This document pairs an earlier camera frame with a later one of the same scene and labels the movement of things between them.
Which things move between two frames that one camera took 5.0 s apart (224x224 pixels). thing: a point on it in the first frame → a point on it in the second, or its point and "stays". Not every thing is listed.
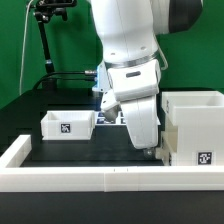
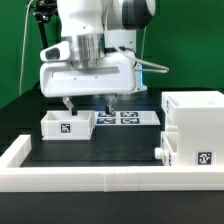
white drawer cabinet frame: x=199 y=120 stays
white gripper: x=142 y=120 → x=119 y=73
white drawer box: x=68 y=125 stays
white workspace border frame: x=17 y=178 stays
